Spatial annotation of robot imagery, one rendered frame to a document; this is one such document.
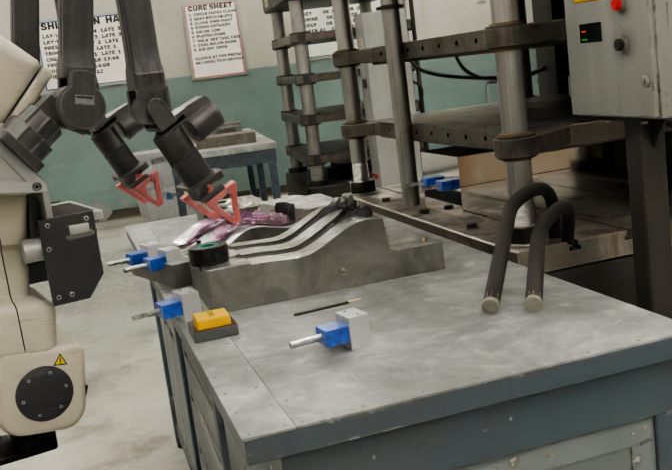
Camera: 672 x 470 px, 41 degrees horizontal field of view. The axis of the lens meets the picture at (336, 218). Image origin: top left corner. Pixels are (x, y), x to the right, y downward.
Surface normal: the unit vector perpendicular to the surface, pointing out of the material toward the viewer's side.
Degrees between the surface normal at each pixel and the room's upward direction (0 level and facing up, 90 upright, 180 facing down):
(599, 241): 90
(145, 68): 78
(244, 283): 90
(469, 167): 90
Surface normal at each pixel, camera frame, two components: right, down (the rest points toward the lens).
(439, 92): 0.19, 0.15
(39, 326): 0.50, 0.09
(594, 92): -0.95, 0.17
